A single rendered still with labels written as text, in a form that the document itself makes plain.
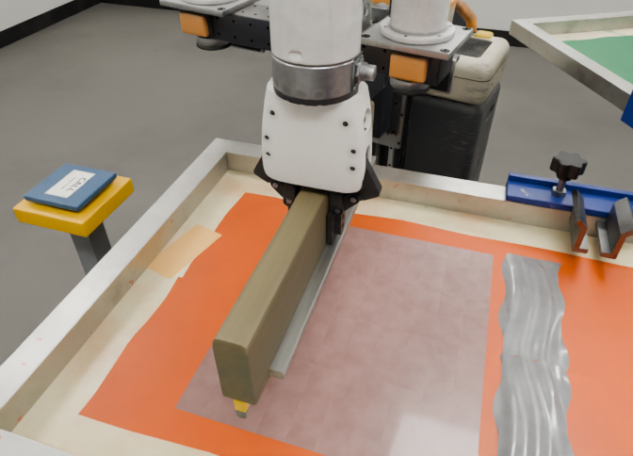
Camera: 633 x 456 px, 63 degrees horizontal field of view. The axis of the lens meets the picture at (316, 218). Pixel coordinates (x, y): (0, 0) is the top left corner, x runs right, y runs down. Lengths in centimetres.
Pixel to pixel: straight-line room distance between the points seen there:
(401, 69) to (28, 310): 167
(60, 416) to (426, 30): 74
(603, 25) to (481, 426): 132
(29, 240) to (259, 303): 214
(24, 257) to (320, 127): 206
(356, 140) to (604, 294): 42
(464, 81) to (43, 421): 125
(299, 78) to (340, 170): 10
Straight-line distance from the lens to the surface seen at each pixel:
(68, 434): 60
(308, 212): 49
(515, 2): 436
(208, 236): 76
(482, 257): 75
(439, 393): 59
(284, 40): 42
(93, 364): 64
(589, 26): 168
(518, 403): 60
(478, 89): 150
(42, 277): 230
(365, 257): 71
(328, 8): 41
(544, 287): 72
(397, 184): 81
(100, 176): 91
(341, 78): 43
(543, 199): 81
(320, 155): 47
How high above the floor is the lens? 144
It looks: 39 degrees down
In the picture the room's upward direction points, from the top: straight up
